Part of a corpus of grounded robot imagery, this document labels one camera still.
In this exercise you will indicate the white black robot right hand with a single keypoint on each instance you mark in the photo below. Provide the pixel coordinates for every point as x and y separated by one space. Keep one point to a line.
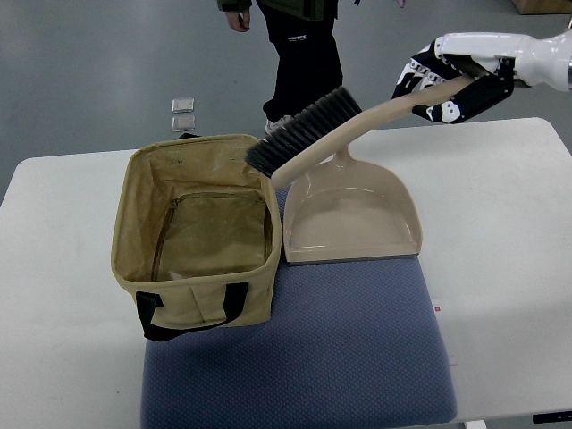
497 62

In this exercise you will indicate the beige hand broom black bristles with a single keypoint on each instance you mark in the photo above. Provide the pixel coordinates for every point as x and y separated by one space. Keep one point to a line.
330 125

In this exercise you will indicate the brown cardboard box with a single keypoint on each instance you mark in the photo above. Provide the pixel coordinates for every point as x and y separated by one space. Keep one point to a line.
533 7

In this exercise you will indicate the person in black trousers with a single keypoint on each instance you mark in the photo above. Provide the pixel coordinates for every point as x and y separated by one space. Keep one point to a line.
309 65

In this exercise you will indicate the beige plastic dustpan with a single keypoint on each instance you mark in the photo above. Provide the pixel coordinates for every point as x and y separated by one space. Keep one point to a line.
344 209

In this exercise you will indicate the blue textured mat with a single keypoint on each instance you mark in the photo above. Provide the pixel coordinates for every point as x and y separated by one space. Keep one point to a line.
349 345

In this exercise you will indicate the upper clear floor plate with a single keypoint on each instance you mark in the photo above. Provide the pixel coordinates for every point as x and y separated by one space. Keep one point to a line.
183 105

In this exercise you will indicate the yellow fabric bag black handles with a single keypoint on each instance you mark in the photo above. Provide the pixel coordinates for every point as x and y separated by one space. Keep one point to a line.
197 236

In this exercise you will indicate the black bracket at table edge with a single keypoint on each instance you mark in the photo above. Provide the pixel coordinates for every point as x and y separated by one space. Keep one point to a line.
552 418

